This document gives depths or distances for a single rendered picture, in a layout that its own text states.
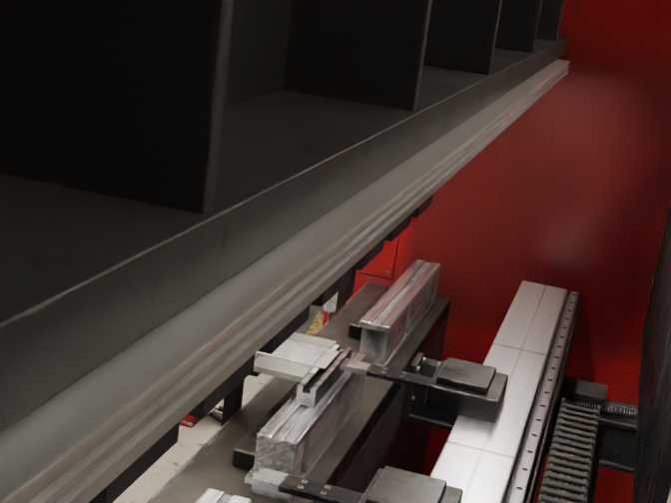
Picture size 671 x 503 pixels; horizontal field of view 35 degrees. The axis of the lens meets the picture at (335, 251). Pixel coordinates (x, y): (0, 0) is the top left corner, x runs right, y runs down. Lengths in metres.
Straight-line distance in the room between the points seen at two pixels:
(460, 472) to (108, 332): 1.10
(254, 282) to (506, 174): 1.96
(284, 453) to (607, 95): 1.23
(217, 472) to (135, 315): 1.20
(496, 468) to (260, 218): 1.00
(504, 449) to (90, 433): 1.23
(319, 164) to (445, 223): 1.88
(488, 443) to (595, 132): 1.04
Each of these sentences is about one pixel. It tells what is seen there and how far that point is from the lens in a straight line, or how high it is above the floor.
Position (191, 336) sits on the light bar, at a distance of 0.44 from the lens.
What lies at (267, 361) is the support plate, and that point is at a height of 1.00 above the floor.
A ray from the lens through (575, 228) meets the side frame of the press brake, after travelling 2.47.
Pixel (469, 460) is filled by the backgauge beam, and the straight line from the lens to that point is 1.51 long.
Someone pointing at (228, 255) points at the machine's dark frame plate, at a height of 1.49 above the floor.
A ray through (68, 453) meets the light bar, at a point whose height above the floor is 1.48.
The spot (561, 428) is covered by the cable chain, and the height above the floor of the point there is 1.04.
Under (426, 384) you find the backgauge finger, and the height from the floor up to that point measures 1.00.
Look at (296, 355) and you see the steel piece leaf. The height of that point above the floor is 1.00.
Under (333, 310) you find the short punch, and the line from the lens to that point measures 1.64.
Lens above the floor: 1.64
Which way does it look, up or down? 16 degrees down
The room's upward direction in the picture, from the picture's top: 7 degrees clockwise
